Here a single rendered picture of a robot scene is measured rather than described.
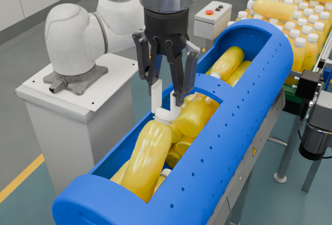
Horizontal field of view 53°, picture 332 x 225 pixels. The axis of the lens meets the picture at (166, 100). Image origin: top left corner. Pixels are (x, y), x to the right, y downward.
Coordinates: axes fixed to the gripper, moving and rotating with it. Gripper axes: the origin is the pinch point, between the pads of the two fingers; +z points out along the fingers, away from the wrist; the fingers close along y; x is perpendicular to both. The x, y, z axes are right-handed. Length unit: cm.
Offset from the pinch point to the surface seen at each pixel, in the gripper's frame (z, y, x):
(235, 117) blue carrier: 12.0, 10.3, 16.1
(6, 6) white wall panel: 97, -281, 150
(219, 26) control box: 27, -24, 87
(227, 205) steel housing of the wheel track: 43.5, 13.0, 13.6
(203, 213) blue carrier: 17.9, 13.9, -8.2
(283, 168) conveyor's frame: 119, 20, 107
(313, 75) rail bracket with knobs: 31, 21, 76
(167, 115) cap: 2.2, 1.3, -1.6
